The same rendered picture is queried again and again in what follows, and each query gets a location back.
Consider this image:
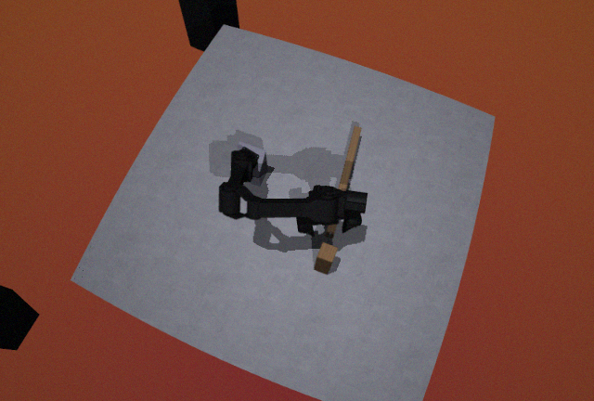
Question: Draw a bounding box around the dark brown wooden post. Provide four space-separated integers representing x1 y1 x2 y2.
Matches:
315 242 338 275

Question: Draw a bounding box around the brown wooden board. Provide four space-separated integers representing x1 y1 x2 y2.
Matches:
326 126 362 239

